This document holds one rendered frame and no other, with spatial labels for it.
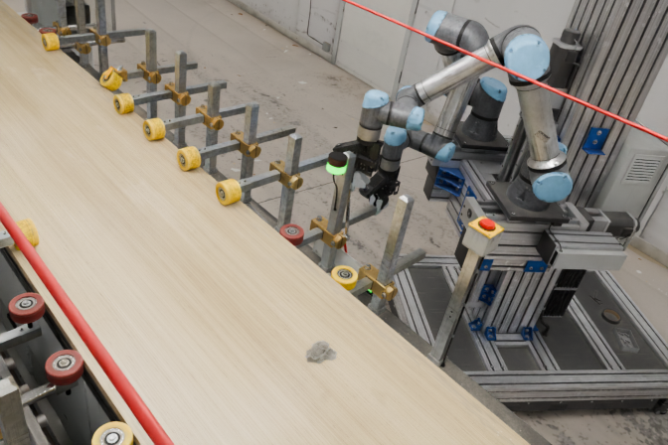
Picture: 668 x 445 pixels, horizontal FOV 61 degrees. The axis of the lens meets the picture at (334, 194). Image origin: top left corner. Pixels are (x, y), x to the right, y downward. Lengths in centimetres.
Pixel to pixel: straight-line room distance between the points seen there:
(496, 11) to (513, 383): 286
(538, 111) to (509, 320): 122
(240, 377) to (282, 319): 22
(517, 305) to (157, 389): 171
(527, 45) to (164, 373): 126
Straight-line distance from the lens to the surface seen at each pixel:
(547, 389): 266
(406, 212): 169
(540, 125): 180
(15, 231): 47
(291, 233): 186
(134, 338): 153
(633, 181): 241
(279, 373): 146
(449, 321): 173
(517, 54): 169
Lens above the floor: 203
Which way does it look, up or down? 32 degrees down
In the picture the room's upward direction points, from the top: 11 degrees clockwise
